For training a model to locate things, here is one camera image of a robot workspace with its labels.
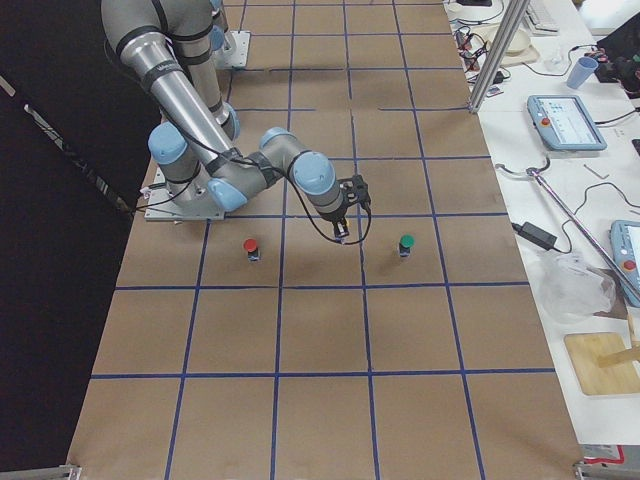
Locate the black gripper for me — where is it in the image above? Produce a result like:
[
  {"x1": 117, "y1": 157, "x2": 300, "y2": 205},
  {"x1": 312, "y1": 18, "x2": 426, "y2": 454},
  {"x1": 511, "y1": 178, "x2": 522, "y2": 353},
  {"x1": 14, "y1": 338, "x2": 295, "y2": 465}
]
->
[{"x1": 321, "y1": 201, "x2": 349, "y2": 226}]

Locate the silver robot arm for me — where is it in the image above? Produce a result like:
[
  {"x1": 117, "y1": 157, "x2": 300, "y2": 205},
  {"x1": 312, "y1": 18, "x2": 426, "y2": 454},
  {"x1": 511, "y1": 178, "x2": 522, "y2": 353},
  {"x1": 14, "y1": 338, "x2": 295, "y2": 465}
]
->
[
  {"x1": 101, "y1": 0, "x2": 356, "y2": 239},
  {"x1": 209, "y1": 0, "x2": 236, "y2": 55}
]

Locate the green push button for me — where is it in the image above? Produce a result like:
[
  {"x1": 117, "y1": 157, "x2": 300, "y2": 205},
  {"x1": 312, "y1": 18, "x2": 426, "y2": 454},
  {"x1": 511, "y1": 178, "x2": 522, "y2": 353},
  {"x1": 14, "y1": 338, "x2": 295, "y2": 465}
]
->
[{"x1": 398, "y1": 234, "x2": 415, "y2": 258}]

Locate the metal cane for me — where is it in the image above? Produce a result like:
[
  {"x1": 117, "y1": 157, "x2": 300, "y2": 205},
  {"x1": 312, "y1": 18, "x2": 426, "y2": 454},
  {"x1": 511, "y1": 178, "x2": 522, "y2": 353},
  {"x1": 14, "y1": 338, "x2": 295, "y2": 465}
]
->
[{"x1": 495, "y1": 156, "x2": 639, "y2": 297}]

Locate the black power adapter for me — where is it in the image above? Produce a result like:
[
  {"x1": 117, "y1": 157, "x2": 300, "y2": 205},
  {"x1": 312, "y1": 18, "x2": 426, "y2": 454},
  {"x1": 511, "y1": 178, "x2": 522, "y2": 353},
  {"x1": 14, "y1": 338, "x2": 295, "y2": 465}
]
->
[{"x1": 512, "y1": 222, "x2": 557, "y2": 251}]

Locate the clear plastic bag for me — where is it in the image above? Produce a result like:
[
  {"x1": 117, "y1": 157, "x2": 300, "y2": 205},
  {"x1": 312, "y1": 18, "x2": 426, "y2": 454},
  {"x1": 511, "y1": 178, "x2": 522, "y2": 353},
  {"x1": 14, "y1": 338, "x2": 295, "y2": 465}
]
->
[{"x1": 534, "y1": 252, "x2": 616, "y2": 324}]

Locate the teach pendant tablet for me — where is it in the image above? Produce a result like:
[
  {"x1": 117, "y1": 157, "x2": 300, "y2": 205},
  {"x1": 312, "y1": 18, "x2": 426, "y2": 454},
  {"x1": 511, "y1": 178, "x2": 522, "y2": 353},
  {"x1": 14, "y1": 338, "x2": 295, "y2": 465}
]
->
[{"x1": 526, "y1": 95, "x2": 607, "y2": 152}]

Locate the white plate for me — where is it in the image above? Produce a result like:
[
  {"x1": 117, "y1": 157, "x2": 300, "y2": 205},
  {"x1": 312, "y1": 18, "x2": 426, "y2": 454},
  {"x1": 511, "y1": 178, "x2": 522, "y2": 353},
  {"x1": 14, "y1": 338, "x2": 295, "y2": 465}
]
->
[{"x1": 482, "y1": 22, "x2": 531, "y2": 57}]

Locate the wooden cutting board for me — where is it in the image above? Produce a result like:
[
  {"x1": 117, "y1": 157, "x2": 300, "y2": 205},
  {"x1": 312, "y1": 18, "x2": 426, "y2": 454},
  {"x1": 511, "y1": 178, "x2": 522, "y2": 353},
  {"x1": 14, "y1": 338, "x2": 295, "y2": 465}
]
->
[{"x1": 564, "y1": 332, "x2": 639, "y2": 396}]

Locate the blue plastic cup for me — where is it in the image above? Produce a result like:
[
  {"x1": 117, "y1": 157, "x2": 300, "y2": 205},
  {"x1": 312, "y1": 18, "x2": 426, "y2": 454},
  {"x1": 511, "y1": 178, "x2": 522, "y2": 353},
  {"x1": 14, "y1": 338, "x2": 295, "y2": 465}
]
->
[{"x1": 566, "y1": 56, "x2": 599, "y2": 90}]

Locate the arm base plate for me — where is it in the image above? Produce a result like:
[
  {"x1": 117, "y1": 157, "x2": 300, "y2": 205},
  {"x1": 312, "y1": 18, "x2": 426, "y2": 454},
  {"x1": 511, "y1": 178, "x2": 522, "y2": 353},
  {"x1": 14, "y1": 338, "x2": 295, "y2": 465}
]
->
[
  {"x1": 214, "y1": 30, "x2": 251, "y2": 70},
  {"x1": 144, "y1": 167, "x2": 225, "y2": 221}
]

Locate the aluminium frame post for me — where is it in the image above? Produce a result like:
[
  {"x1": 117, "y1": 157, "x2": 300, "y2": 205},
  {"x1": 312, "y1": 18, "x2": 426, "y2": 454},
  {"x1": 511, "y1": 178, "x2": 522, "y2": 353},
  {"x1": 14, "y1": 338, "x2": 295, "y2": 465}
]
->
[{"x1": 468, "y1": 0, "x2": 529, "y2": 114}]

